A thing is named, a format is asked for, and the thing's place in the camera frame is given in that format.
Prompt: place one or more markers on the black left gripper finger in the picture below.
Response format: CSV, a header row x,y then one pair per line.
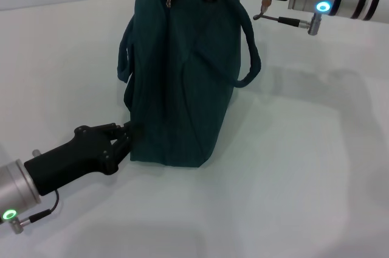
x,y
127,128
123,151

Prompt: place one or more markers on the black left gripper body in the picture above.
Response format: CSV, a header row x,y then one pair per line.
x,y
73,160

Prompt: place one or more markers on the dark teal fabric lunch bag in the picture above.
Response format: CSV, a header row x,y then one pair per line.
x,y
182,87

